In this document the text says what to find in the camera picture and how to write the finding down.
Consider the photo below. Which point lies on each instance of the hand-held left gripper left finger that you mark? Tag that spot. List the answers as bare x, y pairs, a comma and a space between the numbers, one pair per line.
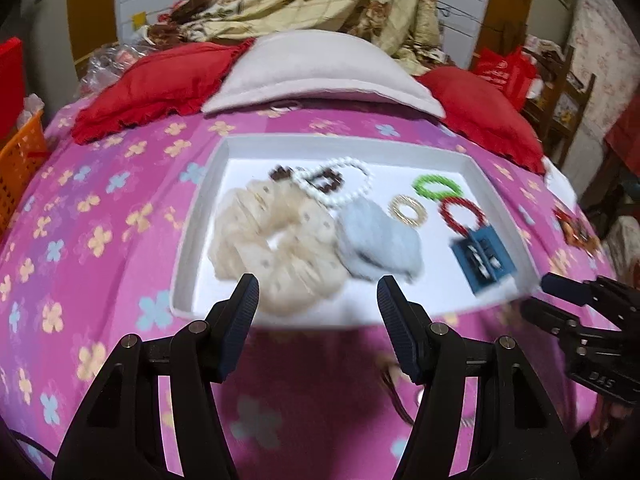
240, 325

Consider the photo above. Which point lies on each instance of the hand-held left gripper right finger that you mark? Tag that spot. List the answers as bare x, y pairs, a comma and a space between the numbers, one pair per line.
395, 320

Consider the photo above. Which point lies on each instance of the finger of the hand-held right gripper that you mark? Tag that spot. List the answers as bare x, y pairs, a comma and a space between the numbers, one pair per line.
542, 316
560, 286

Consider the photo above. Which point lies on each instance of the light blue fluffy scrunchie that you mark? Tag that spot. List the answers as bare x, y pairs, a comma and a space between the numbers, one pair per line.
380, 240

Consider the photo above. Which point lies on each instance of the blue hair claw clip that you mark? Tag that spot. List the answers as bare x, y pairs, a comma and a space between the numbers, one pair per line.
462, 256

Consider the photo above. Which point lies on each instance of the cream lace scrunchie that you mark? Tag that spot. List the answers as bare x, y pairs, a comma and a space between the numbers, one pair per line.
300, 220

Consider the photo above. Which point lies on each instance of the white shallow box tray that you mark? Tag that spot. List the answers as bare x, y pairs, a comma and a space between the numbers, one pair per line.
350, 160

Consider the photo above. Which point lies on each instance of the orange hair accessory on bed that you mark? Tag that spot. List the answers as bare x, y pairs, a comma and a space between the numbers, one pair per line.
575, 232

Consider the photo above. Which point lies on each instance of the red tablecloth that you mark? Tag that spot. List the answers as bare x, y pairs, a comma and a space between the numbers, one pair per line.
625, 130

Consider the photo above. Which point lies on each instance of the pink floral bedsheet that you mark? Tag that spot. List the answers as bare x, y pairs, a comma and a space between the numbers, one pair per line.
100, 210

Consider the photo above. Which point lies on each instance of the red frilled pillow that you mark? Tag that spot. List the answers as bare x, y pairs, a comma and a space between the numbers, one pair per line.
480, 110
160, 85

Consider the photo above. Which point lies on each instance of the wooden chair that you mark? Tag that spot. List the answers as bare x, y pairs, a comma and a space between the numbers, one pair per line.
565, 90

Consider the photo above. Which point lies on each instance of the red shopping bag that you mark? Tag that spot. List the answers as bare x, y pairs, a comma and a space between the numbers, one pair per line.
505, 75

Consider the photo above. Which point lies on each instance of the pale pink pillow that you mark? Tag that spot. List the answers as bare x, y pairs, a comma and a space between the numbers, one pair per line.
320, 65

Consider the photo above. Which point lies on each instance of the orange plastic basket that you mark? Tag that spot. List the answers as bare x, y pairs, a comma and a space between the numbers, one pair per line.
20, 165

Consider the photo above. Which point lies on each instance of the clear plastic bags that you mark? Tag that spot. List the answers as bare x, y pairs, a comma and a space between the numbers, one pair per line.
107, 62

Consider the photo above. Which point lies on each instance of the cream floral blanket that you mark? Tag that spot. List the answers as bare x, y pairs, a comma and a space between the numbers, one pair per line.
300, 0

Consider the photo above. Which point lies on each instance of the red box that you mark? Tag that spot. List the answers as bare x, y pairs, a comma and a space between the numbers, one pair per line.
10, 85

